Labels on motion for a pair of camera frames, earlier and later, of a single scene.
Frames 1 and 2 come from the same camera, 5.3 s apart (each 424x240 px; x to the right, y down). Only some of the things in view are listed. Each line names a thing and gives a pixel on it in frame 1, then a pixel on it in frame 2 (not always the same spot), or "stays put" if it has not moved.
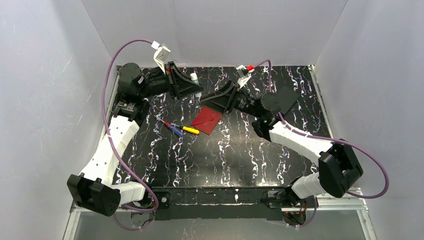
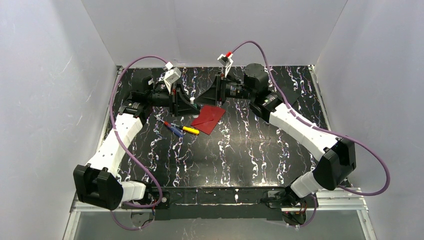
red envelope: (207, 120) stays put
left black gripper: (172, 80) to (175, 100)
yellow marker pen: (191, 130) stays put
